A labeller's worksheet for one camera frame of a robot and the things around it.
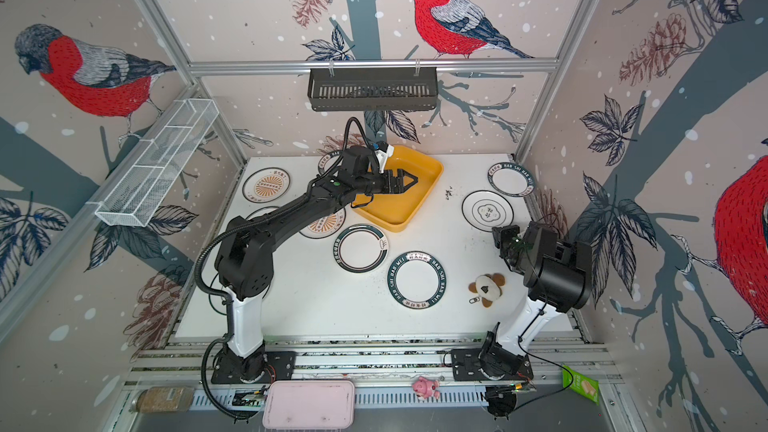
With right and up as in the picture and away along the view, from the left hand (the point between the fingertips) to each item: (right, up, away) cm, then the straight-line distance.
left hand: (409, 179), depth 83 cm
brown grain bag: (-56, -50, -17) cm, 77 cm away
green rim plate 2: (-32, +9, +39) cm, 51 cm away
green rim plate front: (+2, -30, +5) cm, 31 cm away
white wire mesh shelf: (-68, -4, -12) cm, 69 cm away
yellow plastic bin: (-3, -11, +17) cm, 21 cm away
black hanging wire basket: (-12, +33, +23) cm, 43 cm away
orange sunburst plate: (-55, -1, +31) cm, 63 cm away
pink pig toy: (+3, -49, -15) cm, 51 cm away
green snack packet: (+41, -50, -13) cm, 66 cm away
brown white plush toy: (+23, -31, +1) cm, 39 cm away
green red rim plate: (-15, -22, +13) cm, 30 cm away
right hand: (+29, -16, +14) cm, 36 cm away
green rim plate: (+42, +1, +32) cm, 53 cm away
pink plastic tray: (-24, -52, -16) cm, 60 cm away
